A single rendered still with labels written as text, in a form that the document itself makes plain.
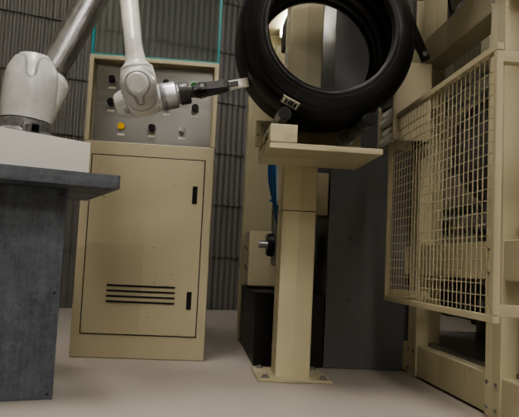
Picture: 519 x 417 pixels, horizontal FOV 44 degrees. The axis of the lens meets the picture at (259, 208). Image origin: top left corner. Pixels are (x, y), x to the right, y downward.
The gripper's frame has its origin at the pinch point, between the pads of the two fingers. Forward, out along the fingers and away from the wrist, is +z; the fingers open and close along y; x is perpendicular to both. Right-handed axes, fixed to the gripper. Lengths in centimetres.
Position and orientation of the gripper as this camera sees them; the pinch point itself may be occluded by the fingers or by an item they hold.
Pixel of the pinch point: (237, 83)
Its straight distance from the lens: 220.8
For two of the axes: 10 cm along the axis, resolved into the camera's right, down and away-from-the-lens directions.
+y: -1.0, 0.8, 9.9
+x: 2.0, 9.8, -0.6
